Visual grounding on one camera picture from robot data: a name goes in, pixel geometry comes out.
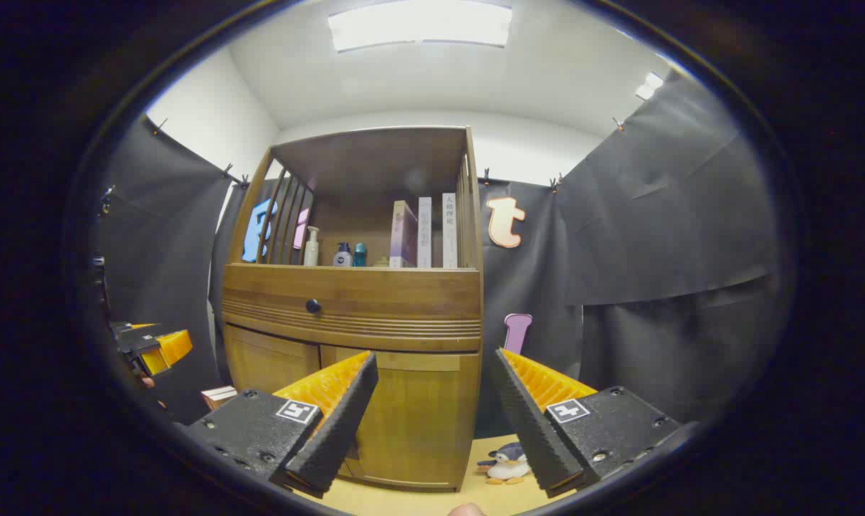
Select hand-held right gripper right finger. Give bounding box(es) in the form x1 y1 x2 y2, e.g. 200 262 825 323
491 348 682 499

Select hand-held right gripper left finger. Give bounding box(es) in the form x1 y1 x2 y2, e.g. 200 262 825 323
186 350 380 498

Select red and white book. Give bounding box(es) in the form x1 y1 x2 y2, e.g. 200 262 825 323
201 385 239 411

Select penguin plush toy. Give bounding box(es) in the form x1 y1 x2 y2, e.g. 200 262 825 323
477 441 532 486

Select purple book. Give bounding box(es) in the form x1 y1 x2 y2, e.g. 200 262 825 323
390 200 419 269

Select wooden double-door shoe cabinet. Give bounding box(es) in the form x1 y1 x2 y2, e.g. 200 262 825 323
221 127 484 492

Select large ceiling light panel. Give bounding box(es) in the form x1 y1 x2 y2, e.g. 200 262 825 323
328 0 514 53

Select wooden ribbed drawer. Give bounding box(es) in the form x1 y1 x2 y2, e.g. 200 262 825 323
221 263 483 353

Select wooden shoe cabinet door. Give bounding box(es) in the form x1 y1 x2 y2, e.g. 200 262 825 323
224 324 322 396
320 346 477 489

